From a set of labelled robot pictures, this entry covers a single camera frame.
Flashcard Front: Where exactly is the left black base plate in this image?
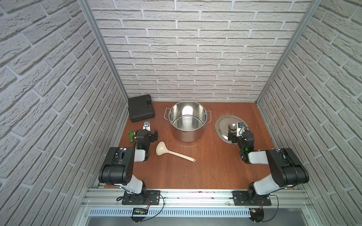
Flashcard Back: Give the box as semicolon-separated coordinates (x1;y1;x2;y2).
122;190;161;206

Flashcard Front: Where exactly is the aluminium mounting rail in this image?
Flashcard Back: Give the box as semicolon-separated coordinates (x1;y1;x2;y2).
81;188;313;209

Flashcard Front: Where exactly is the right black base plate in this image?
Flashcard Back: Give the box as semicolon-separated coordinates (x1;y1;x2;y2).
232;190;272;206

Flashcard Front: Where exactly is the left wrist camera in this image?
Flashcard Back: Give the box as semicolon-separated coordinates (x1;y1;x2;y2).
143;121;150;131

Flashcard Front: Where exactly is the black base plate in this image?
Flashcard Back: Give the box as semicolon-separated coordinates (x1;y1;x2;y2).
232;190;272;206
122;190;161;206

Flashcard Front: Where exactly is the green plastic tool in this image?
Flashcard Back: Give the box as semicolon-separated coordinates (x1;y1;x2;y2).
128;131;136;143

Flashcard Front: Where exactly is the black plastic tool case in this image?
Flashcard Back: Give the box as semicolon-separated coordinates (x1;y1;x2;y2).
128;94;155;122

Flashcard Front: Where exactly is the left small electronics board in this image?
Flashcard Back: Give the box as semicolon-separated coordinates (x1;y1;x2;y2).
131;208;149;223

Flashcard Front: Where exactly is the stainless steel pot lid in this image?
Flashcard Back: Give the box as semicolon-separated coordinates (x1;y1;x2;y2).
215;115;248;145

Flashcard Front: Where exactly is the beige plastic ladle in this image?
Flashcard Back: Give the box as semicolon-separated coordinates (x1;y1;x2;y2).
156;141;196;162

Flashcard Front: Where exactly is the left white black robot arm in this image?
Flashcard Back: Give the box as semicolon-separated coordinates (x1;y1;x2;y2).
99;129;158;205

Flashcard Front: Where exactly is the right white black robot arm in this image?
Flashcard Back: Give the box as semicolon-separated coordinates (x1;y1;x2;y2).
228;130;309;206

